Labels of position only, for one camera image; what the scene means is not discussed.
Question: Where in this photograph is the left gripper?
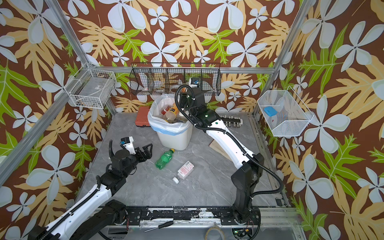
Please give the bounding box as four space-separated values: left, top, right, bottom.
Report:
122 142 152 180

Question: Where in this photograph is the small green soda bottle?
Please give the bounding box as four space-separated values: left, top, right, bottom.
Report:
155 149 175 170

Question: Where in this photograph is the orange label juice bottle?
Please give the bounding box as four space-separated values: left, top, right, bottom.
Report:
164 104 180 124

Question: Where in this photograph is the pink label clear bottle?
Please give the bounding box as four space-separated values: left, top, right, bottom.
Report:
173 161 195 184

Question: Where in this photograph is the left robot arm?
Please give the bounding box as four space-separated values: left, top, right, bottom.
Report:
28 137 153 240

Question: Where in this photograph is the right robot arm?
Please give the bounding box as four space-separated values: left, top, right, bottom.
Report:
175 84 284 224

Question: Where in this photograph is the white plastic trash bin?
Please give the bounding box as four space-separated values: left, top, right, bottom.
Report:
151 95 194 151

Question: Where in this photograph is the red plastic tool case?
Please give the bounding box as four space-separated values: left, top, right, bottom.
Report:
135 106 150 128

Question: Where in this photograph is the blue object in basket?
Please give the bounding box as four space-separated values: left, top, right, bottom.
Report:
264 106 278 117

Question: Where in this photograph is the white mesh basket right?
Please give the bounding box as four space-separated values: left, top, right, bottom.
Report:
258 87 315 138

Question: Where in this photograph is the tape roll front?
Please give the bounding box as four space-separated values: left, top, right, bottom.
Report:
205 227 226 240

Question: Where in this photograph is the black wire wall basket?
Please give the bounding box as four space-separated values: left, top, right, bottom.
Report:
128 63 222 96

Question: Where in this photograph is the socket set on rail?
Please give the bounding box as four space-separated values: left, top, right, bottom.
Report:
221 116 244 128

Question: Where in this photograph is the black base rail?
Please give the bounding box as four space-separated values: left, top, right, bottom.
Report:
124 206 261 226

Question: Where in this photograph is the black handle screwdriver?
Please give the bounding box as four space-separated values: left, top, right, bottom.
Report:
144 221 174 233

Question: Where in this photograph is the white wire basket left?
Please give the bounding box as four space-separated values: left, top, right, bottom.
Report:
65 67 117 109

